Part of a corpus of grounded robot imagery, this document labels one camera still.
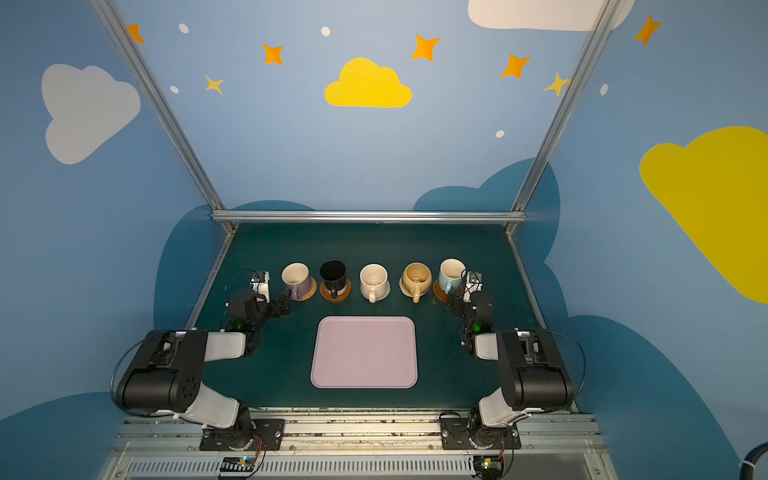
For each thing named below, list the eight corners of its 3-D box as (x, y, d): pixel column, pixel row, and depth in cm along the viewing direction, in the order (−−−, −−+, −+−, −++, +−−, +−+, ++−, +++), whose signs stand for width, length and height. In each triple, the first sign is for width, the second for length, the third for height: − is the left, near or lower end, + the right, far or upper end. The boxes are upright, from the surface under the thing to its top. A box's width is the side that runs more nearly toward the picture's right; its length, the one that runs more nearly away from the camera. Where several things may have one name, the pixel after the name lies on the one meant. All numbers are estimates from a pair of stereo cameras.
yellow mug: (393, 298, 103) (394, 282, 96) (409, 274, 110) (411, 258, 102) (416, 310, 100) (419, 294, 93) (431, 285, 107) (435, 269, 99)
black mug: (323, 306, 100) (316, 286, 91) (327, 281, 107) (321, 260, 97) (345, 306, 100) (341, 286, 91) (348, 281, 107) (344, 260, 98)
